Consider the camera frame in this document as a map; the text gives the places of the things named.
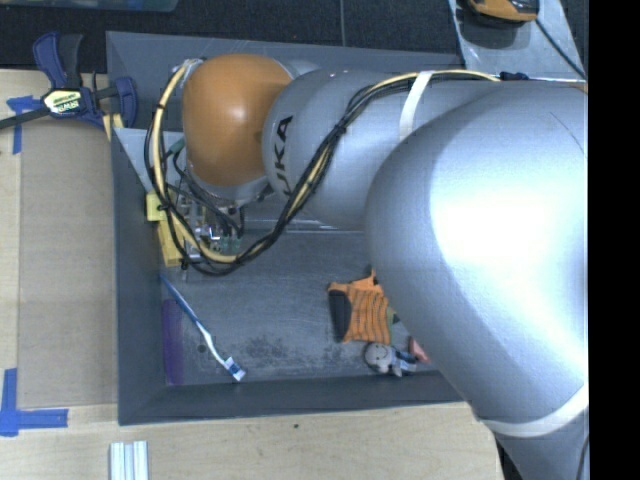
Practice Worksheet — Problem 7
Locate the yellow block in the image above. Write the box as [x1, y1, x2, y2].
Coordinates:
[145, 190, 202, 269]

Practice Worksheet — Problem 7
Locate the grey metal bin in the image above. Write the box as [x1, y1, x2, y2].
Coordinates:
[104, 30, 482, 427]

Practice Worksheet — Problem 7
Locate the blue and white toothbrush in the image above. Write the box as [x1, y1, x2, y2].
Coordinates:
[158, 273, 248, 383]

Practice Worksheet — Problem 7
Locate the purple clear comb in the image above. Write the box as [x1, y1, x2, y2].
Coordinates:
[161, 297, 186, 387]

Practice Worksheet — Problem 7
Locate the brown cardboard board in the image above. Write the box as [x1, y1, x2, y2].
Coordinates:
[17, 117, 120, 410]

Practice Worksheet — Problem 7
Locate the orange striped knitted cloth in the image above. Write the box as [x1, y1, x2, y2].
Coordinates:
[326, 267, 397, 346]

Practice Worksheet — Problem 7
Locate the small grey toy figure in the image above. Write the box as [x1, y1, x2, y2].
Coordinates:
[363, 341, 419, 379]

